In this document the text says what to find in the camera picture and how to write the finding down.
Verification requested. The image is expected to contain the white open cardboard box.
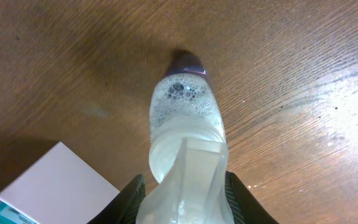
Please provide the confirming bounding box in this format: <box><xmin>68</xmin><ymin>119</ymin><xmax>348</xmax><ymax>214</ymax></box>
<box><xmin>0</xmin><ymin>142</ymin><xmax>119</xmax><ymax>224</ymax></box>

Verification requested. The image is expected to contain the clear pump soap bottle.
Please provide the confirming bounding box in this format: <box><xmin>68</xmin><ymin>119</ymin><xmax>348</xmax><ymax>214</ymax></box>
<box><xmin>136</xmin><ymin>50</ymin><xmax>234</xmax><ymax>223</ymax></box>

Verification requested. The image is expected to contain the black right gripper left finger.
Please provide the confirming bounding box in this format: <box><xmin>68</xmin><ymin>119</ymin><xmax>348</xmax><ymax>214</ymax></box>
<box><xmin>88</xmin><ymin>174</ymin><xmax>146</xmax><ymax>224</ymax></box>

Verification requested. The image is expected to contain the teal mouthwash bottle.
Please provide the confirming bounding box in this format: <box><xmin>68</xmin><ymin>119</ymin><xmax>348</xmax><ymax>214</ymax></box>
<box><xmin>0</xmin><ymin>201</ymin><xmax>35</xmax><ymax>224</ymax></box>

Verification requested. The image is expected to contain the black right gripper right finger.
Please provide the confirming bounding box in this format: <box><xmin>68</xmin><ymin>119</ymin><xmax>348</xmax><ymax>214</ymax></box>
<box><xmin>225</xmin><ymin>171</ymin><xmax>278</xmax><ymax>224</ymax></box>

